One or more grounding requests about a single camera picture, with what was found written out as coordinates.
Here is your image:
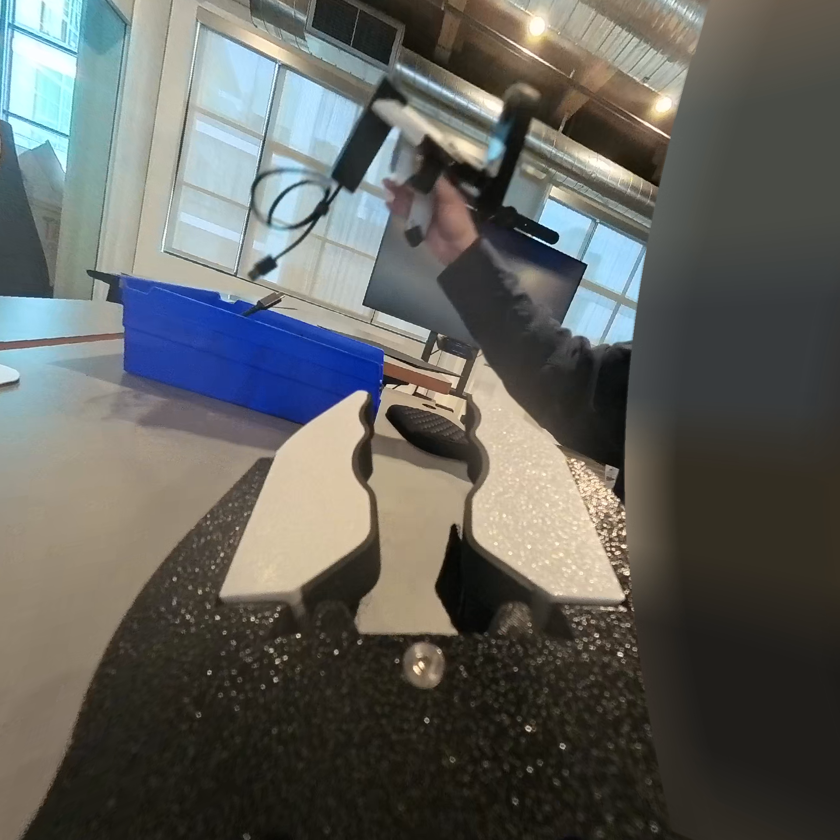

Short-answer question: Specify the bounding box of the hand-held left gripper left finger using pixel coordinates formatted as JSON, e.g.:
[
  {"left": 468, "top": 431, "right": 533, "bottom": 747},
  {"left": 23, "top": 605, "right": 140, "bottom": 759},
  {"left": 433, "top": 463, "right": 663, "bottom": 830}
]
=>
[{"left": 218, "top": 389, "right": 383, "bottom": 634}]

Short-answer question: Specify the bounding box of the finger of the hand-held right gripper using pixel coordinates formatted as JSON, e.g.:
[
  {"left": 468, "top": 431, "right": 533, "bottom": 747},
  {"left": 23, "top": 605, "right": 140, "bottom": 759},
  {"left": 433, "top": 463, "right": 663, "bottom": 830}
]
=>
[{"left": 377, "top": 101, "right": 454, "bottom": 147}]

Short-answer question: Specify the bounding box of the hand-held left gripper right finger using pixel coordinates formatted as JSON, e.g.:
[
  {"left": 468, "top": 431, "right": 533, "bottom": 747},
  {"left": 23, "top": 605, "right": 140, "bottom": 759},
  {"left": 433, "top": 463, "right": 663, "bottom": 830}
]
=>
[{"left": 434, "top": 392, "right": 626, "bottom": 636}]

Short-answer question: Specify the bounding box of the black rectangular usb device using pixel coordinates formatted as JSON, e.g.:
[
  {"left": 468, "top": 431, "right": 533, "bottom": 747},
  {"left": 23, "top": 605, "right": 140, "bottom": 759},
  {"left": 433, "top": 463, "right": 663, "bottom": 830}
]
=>
[{"left": 331, "top": 75, "right": 409, "bottom": 193}]

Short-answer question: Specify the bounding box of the black usb cable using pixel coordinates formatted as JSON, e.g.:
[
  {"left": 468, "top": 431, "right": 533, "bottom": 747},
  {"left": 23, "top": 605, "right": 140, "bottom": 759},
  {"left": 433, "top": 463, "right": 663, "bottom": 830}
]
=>
[{"left": 248, "top": 168, "right": 347, "bottom": 281}]

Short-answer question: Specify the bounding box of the person's right hand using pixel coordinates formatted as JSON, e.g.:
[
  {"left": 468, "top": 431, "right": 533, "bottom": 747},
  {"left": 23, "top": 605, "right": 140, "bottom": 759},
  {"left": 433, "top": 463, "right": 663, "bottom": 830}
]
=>
[{"left": 384, "top": 176, "right": 488, "bottom": 265}]

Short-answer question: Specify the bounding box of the ceiling air vent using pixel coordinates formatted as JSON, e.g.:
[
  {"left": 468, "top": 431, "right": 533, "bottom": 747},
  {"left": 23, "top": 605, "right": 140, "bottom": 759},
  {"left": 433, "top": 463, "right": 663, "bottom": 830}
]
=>
[{"left": 308, "top": 0, "right": 406, "bottom": 67}]

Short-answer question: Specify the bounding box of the black padded wrist rest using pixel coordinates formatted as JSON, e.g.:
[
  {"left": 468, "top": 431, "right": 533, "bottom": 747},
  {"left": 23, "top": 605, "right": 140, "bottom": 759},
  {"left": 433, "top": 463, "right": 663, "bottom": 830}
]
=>
[{"left": 385, "top": 403, "right": 480, "bottom": 462}]

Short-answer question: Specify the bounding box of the black computer monitor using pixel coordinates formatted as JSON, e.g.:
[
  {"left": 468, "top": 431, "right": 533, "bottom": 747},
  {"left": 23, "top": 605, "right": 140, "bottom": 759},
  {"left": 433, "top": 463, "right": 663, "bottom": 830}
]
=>
[{"left": 363, "top": 211, "right": 589, "bottom": 350}]

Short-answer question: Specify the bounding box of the blue plastic bin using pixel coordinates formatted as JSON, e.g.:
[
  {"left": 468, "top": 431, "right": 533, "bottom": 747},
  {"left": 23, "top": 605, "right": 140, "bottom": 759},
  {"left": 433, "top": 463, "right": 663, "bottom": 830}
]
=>
[{"left": 120, "top": 274, "right": 385, "bottom": 426}]

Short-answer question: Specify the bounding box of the monitor stand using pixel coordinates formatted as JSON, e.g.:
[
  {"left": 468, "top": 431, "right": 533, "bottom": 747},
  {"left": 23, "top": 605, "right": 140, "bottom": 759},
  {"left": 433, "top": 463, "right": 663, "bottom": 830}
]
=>
[{"left": 420, "top": 331, "right": 475, "bottom": 396}]

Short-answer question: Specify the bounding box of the large grid window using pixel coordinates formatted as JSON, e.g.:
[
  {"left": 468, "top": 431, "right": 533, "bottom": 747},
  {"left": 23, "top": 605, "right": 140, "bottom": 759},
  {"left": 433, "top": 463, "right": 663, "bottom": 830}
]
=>
[{"left": 163, "top": 18, "right": 395, "bottom": 271}]

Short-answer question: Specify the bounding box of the black flat object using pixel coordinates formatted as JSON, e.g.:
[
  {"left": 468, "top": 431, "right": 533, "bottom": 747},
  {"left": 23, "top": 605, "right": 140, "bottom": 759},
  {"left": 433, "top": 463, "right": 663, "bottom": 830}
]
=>
[{"left": 85, "top": 268, "right": 126, "bottom": 304}]

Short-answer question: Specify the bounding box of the silver ceiling duct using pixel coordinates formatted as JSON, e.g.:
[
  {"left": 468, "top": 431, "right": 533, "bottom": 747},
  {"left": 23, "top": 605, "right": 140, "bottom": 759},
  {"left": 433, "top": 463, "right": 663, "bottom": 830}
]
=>
[{"left": 392, "top": 47, "right": 659, "bottom": 210}]

